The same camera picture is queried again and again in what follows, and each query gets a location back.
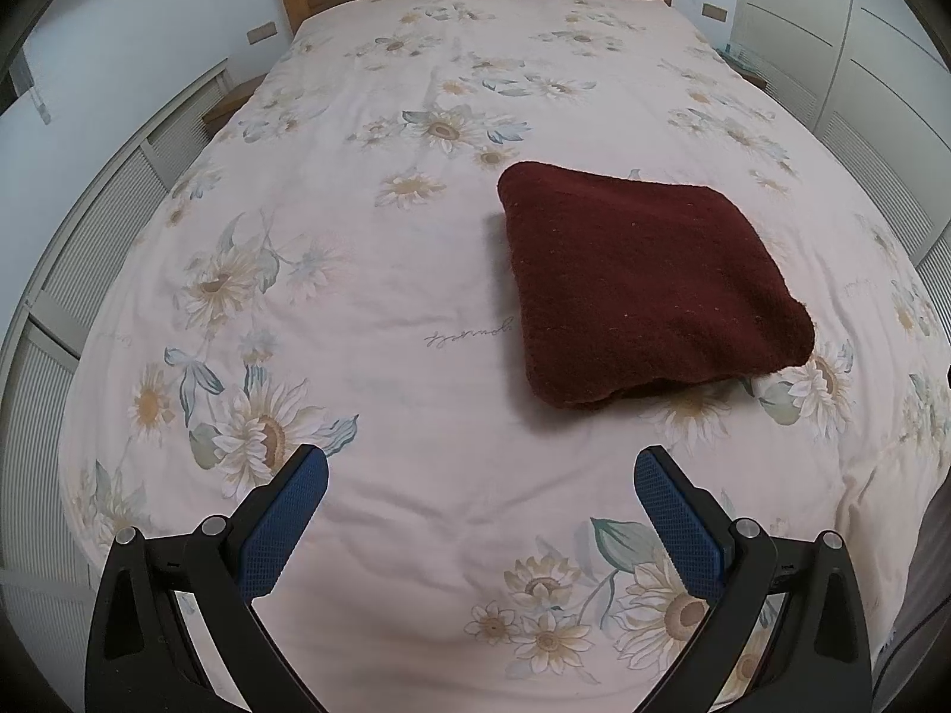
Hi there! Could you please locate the white slatted cabinet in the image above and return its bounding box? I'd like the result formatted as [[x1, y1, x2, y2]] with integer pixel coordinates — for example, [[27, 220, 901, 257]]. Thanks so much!
[[0, 59, 231, 713]]

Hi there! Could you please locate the wooden nightstand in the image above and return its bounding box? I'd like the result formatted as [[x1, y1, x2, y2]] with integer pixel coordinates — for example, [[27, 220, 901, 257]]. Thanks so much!
[[724, 52, 771, 92], [202, 72, 269, 139]]

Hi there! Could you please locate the white wardrobe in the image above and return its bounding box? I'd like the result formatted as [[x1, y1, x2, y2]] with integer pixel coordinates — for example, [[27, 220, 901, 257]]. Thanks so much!
[[724, 0, 951, 291]]

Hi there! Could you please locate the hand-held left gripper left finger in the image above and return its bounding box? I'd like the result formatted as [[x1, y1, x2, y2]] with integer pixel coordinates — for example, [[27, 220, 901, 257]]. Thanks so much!
[[84, 444, 332, 713]]

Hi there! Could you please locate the bed with floral cover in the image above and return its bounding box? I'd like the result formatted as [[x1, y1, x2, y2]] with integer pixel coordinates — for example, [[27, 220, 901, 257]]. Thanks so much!
[[55, 0, 951, 713]]

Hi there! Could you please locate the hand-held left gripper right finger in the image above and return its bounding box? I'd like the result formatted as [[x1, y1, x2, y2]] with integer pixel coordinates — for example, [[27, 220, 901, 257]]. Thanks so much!
[[634, 446, 874, 713]]

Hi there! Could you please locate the dark red towel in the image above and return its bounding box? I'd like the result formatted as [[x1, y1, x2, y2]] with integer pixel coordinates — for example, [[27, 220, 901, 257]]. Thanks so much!
[[496, 160, 818, 412]]

